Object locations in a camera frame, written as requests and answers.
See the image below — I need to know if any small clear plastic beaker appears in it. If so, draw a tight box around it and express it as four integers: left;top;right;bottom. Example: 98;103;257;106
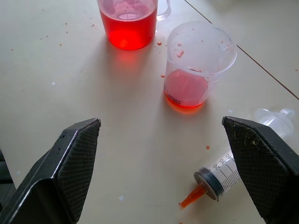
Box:
164;21;238;109

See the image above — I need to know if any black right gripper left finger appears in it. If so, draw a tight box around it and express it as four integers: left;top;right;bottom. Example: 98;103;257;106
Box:
0;118;101;224

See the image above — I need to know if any clear syringe with orange tip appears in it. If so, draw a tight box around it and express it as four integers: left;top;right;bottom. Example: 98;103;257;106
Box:
178;108;297;209

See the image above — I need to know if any beaker of red liquid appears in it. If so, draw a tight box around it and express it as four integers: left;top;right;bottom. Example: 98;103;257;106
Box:
96;0;173;51

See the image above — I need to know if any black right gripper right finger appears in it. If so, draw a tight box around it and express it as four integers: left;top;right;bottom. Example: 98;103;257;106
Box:
221;116;299;224

